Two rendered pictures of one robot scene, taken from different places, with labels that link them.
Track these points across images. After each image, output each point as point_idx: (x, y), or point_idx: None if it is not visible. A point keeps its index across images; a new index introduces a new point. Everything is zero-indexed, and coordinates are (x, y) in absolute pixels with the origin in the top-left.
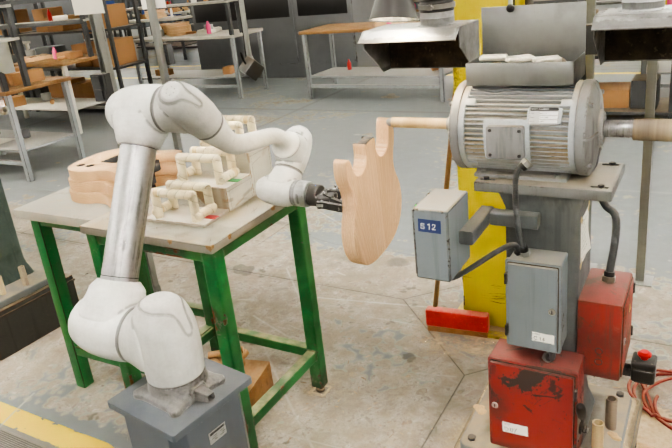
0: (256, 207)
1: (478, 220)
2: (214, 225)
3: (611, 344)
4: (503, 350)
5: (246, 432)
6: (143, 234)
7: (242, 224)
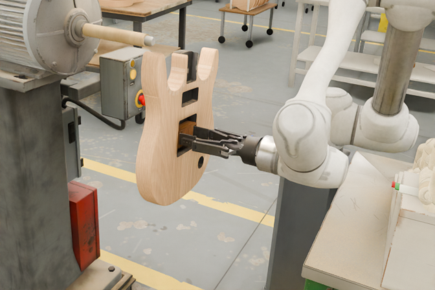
0: (356, 210)
1: (94, 78)
2: (386, 180)
3: None
4: (81, 191)
5: (279, 195)
6: (377, 80)
7: (347, 177)
